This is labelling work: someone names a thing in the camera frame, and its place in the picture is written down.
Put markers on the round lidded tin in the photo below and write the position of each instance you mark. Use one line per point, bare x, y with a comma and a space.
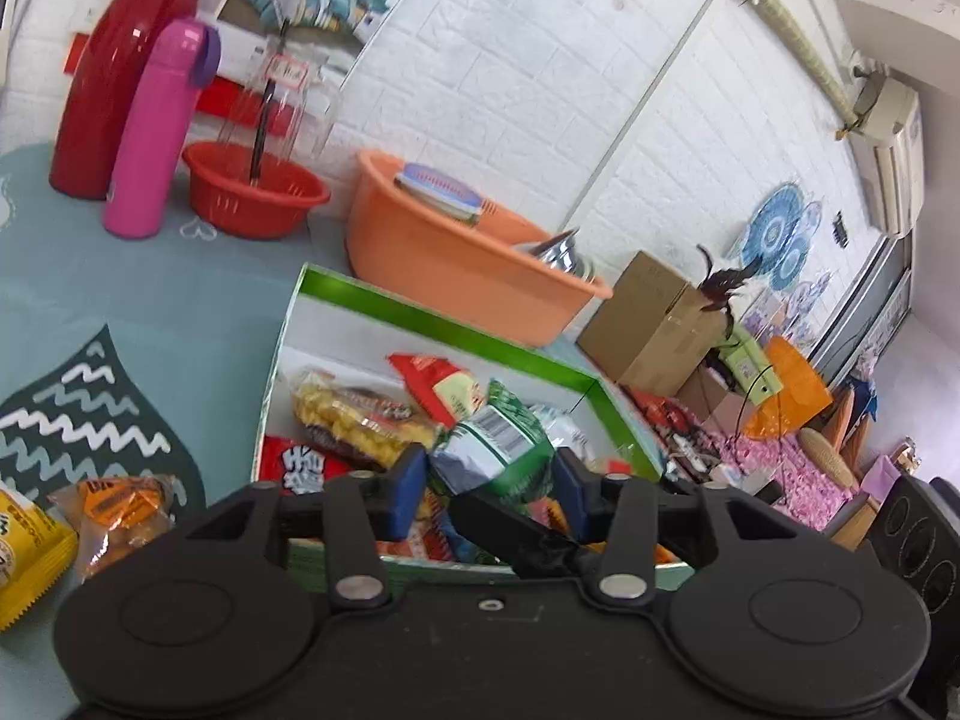
439, 191

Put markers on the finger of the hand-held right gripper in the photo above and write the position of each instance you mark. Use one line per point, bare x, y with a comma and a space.
517, 536

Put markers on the pink water bottle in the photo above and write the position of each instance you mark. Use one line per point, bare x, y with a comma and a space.
150, 135

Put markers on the metal bowl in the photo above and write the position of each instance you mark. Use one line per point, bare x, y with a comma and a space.
559, 251

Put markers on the red plastic colander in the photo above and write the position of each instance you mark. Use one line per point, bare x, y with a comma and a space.
247, 202

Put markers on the orange plastic bag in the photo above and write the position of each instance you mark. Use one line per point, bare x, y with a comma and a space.
791, 386

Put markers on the black speaker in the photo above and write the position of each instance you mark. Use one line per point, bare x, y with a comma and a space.
915, 540

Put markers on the red thermos jug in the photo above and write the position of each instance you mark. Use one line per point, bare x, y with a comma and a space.
105, 75

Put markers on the green and white cardboard box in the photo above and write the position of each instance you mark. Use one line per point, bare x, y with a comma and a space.
360, 322

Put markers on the red snack bag yellow label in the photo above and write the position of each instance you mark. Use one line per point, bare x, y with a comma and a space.
424, 379

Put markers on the clear glass cup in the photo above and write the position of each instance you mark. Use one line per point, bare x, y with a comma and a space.
300, 105

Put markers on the pink floral cloth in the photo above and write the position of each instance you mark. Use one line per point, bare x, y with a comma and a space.
772, 472

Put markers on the orange plastic basin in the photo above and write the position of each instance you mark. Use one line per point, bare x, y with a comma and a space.
435, 262

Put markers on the small brown cardboard box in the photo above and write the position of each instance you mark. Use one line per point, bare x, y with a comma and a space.
712, 401

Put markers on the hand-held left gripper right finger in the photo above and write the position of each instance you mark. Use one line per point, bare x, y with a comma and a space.
574, 499

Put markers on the small white green packet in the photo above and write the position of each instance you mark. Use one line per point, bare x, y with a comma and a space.
562, 427

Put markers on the blue paper fan decoration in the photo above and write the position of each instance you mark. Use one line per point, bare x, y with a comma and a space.
776, 229

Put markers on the white air conditioner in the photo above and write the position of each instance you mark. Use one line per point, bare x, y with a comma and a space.
892, 157

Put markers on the green snack packet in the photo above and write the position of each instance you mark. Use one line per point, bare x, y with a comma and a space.
495, 442

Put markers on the dark dried flower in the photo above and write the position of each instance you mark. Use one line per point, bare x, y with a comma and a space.
720, 285

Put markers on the beige wall pipe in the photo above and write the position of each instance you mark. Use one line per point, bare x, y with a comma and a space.
787, 15

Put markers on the orange bread packet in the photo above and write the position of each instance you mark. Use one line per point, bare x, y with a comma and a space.
112, 510

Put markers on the light green box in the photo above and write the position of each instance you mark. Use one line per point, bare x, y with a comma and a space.
750, 364

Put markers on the clear packet of yellow puffs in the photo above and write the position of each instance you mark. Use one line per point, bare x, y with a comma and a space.
337, 412

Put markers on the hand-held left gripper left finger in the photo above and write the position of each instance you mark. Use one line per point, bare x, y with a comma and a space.
405, 495

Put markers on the red box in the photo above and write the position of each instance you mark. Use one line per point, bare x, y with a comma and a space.
225, 101

